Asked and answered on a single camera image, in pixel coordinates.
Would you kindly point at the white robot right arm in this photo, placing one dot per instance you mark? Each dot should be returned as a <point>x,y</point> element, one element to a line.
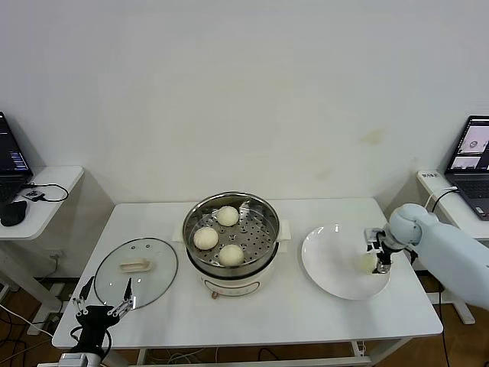
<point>451,252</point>

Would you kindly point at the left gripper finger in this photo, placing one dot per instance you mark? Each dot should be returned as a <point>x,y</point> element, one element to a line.
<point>127,300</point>
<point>84,298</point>

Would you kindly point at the white table frame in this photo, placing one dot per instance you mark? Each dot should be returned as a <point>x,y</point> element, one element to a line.
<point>361,349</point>

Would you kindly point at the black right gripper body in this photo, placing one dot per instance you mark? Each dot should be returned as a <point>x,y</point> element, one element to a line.
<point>384,254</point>

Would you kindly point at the stainless steel steamer basket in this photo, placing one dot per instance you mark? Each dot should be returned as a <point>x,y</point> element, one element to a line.
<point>256,244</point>

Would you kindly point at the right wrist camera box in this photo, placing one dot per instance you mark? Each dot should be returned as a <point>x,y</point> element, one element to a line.
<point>371,237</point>

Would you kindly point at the white steamed baozi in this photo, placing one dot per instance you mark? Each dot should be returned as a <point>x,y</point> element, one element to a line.
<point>366,264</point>
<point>228,216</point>
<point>231,255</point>
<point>206,238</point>

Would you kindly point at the white wall socket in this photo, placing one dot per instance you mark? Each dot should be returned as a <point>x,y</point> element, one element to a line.
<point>56,254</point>

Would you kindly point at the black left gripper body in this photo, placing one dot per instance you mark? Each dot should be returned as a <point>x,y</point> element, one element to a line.
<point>93,321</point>

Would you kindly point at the white round plate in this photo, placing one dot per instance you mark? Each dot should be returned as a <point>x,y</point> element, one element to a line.
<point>328,260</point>

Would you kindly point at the small black usb hub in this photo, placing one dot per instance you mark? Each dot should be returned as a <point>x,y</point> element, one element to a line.
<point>34,195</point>

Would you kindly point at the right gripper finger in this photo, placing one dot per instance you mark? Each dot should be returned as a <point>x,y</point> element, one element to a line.
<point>382,269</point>

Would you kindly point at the white side desk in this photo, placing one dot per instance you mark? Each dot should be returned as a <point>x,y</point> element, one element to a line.
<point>425,187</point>
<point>38,214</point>

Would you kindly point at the black laptop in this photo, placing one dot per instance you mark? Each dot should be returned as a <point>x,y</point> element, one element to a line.
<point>11,153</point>

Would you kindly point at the grey laptop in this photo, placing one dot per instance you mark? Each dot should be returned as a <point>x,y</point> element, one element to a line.
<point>473,191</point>

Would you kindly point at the black computer mouse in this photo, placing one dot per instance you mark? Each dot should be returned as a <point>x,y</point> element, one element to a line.
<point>13,214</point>

